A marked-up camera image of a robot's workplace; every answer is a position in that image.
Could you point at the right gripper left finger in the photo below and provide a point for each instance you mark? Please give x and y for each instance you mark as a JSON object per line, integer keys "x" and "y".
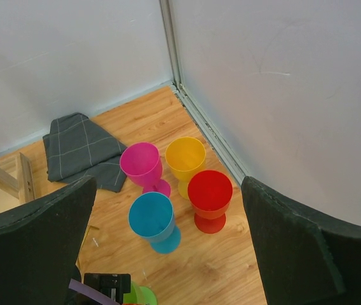
{"x": 40, "y": 243}

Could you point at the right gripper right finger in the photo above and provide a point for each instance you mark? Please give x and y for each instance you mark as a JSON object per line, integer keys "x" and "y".
{"x": 304, "y": 256}

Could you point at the red wine glass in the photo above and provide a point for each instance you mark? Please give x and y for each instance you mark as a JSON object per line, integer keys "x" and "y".
{"x": 210, "y": 193}

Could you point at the green wine glass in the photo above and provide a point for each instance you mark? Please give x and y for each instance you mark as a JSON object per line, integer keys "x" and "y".
{"x": 140, "y": 295}

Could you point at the blue wine glass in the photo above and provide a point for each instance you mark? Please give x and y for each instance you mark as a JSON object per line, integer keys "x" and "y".
{"x": 152, "y": 217}

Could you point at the pink wine glass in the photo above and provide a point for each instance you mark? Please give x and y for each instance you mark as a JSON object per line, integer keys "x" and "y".
{"x": 142, "y": 164}

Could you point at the orange wine glass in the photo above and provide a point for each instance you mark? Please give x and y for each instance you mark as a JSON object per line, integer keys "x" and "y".
{"x": 185, "y": 157}

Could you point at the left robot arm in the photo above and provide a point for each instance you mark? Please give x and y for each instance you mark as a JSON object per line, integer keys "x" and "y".
{"x": 101, "y": 288}

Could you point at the wooden clothes rack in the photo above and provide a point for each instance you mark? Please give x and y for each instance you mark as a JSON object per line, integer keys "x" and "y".
{"x": 16, "y": 182}

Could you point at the grey folded cloth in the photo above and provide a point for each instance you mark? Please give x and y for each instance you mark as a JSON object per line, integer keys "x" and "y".
{"x": 76, "y": 147}

